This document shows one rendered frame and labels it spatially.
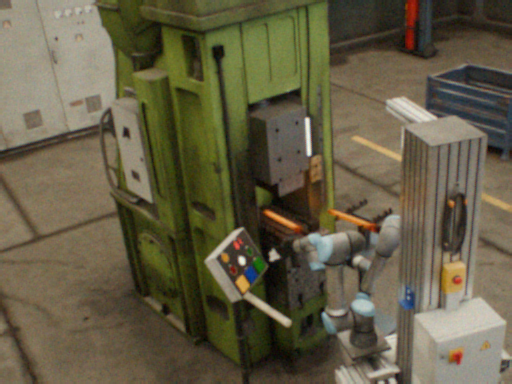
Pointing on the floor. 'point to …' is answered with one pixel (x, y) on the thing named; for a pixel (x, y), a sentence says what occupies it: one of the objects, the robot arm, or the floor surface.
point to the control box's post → (240, 341)
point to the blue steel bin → (475, 100)
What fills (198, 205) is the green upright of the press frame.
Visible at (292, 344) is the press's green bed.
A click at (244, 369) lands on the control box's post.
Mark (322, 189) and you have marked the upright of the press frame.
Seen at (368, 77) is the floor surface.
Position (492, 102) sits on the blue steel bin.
